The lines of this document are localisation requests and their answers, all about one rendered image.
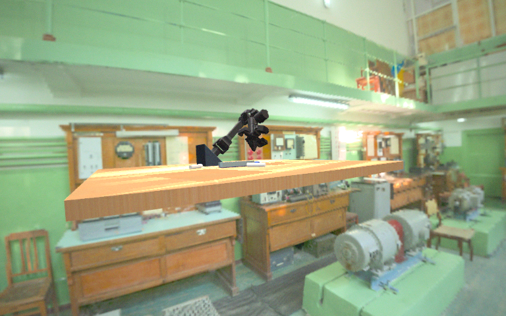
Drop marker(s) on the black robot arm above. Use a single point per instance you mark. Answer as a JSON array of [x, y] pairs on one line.
[[255, 117]]

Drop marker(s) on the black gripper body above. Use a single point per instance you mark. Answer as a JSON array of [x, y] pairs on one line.
[[248, 131]]

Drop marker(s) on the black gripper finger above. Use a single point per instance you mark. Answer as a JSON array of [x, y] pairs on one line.
[[256, 143], [251, 141]]

